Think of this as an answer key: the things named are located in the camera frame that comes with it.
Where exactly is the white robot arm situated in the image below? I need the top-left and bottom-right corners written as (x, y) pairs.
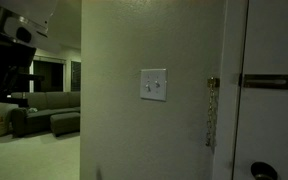
top-left (0, 0), bottom-right (58, 47)

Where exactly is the dark window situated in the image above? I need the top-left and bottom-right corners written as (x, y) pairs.
top-left (71, 61), bottom-right (81, 91)

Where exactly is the grey ottoman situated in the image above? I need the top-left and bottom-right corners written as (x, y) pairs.
top-left (50, 112), bottom-right (80, 136)

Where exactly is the grey sectional sofa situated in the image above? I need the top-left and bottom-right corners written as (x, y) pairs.
top-left (11, 91), bottom-right (80, 137)

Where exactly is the white door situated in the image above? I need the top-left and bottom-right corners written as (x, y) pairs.
top-left (233, 0), bottom-right (288, 180)

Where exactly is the dark door knob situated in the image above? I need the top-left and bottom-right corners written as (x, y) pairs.
top-left (251, 162), bottom-right (278, 180)

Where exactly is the white double switch plate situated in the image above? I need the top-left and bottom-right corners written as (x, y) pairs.
top-left (140, 69), bottom-right (167, 101)

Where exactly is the brass door chain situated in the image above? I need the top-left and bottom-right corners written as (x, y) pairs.
top-left (205, 76), bottom-right (221, 149)

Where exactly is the black camera stand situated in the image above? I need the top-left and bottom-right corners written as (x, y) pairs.
top-left (0, 34), bottom-right (44, 102)

